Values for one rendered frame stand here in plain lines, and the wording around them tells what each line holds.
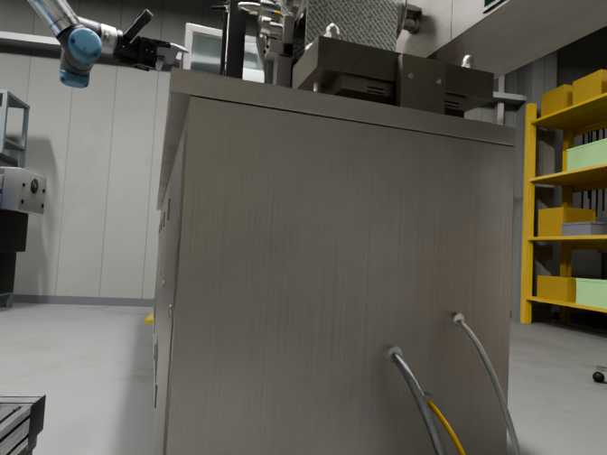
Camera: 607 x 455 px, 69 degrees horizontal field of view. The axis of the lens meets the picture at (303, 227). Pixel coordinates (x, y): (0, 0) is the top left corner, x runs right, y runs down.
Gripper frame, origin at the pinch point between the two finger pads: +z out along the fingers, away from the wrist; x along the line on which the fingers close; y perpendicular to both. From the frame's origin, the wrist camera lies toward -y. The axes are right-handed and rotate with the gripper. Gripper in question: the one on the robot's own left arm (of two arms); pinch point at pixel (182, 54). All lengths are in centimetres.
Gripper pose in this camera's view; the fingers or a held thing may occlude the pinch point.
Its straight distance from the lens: 157.6
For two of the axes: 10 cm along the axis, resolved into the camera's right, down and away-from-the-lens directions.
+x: 5.7, 1.2, -8.2
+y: -1.3, 9.9, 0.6
